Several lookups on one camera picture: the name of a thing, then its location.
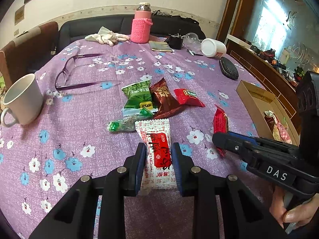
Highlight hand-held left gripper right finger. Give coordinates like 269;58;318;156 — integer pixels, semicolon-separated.
172;142;287;239

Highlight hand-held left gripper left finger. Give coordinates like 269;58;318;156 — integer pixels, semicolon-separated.
29;142;147;239

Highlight brown armchair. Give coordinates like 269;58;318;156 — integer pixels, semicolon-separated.
0;21;59;90

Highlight white red snack packet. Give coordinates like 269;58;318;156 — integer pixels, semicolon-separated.
135;119;173;197

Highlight white gloves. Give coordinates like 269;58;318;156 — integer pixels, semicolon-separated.
85;27;130;46

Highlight patterned cushion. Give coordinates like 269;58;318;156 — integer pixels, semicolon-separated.
0;76;7;110

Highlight flat white box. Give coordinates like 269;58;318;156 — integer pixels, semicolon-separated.
225;34;250;46

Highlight dark clothes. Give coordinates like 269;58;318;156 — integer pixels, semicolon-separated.
169;15;200;25

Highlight wooden glass partition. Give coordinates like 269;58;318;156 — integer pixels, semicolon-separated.
216;0;319;97

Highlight clear plastic cup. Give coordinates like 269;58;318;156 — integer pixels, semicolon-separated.
183;33;202;51

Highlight pink snack packet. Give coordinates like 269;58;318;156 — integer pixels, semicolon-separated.
275;123;292;144

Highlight cardboard box tray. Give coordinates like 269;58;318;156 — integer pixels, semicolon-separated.
236;80;301;146

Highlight dark red snack packet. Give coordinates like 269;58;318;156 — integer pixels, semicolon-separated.
264;111;278;135
150;78;182;120

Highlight white plastic jar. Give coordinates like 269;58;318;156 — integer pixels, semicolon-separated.
201;38;227;58

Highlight purple eyeglasses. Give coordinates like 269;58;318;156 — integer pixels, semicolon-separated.
55;53;124;91

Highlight small black cup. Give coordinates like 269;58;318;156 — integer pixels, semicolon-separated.
168;33;185;50

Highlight flask with pink knit sleeve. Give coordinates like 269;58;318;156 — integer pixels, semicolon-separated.
130;2;153;43

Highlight green packet with yellow label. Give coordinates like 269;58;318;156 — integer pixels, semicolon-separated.
123;97;159;117

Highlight small wall plaque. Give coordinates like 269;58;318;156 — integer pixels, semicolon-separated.
14;4;25;26

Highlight white mug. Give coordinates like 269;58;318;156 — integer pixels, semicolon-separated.
0;73;44;128

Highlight black glasses case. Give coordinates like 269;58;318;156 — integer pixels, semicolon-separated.
219;57;239;80

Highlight person's right hand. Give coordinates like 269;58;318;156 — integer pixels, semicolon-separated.
270;187;319;229

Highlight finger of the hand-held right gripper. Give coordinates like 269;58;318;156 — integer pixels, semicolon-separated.
212;132;265;166
228;131;299;155

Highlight purple floral tablecloth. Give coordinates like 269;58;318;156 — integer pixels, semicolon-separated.
0;37;302;239

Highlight grey green pouch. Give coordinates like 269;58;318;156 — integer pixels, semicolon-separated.
149;40;173;53

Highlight black sofa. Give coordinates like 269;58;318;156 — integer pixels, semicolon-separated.
58;15;206;48

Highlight clear green snack packet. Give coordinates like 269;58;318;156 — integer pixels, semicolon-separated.
107;115;154;133

